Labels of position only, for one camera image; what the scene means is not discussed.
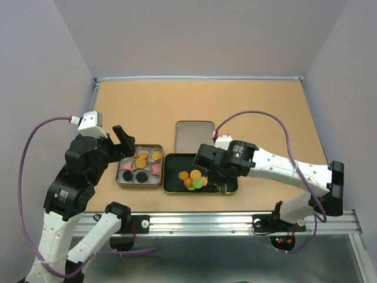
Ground aluminium front rail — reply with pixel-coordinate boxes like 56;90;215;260
132;210;362;238

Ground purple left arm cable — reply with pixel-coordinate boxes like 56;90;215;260
18;116;157;279

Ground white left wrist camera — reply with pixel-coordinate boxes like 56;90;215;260
70;111;107;139

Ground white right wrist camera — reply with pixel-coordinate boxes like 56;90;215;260
212;130;233;150

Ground green round cookie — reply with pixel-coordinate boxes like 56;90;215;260
193;178;204;189

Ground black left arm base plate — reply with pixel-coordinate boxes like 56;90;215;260
117;215;150;235

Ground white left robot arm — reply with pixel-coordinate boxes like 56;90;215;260
25;125;135;282

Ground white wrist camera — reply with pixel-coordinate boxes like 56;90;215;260
212;130;233;150
70;111;107;139

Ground black round sandwich cookie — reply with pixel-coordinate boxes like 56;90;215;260
122;170;133;182

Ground chocolate chip round cookie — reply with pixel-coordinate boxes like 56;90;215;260
178;171;190;180

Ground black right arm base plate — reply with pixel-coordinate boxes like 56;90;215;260
253;212;306;233

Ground silver metal tongs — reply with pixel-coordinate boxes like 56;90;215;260
204;171;227;195

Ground plain round cookie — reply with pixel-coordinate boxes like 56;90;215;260
190;169;202;180
138;153;148;159

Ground black gold-rimmed tray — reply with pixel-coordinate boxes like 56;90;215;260
163;153;239;195

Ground dotted round yellow cookie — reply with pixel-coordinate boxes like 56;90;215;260
151;150;162;161

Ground plain round cookie on tray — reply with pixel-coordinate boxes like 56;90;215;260
190;169;202;180

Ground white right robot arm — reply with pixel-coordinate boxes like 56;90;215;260
194;140;344;230

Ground brown cookie tin box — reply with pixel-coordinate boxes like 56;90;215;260
115;144;164;189

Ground pink round cookie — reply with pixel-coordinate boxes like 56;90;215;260
123;163;132;170
151;163;161;174

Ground brown tin lid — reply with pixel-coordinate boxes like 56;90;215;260
174;121;214;153

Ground swirl flower cookie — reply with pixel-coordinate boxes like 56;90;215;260
183;178;193;188

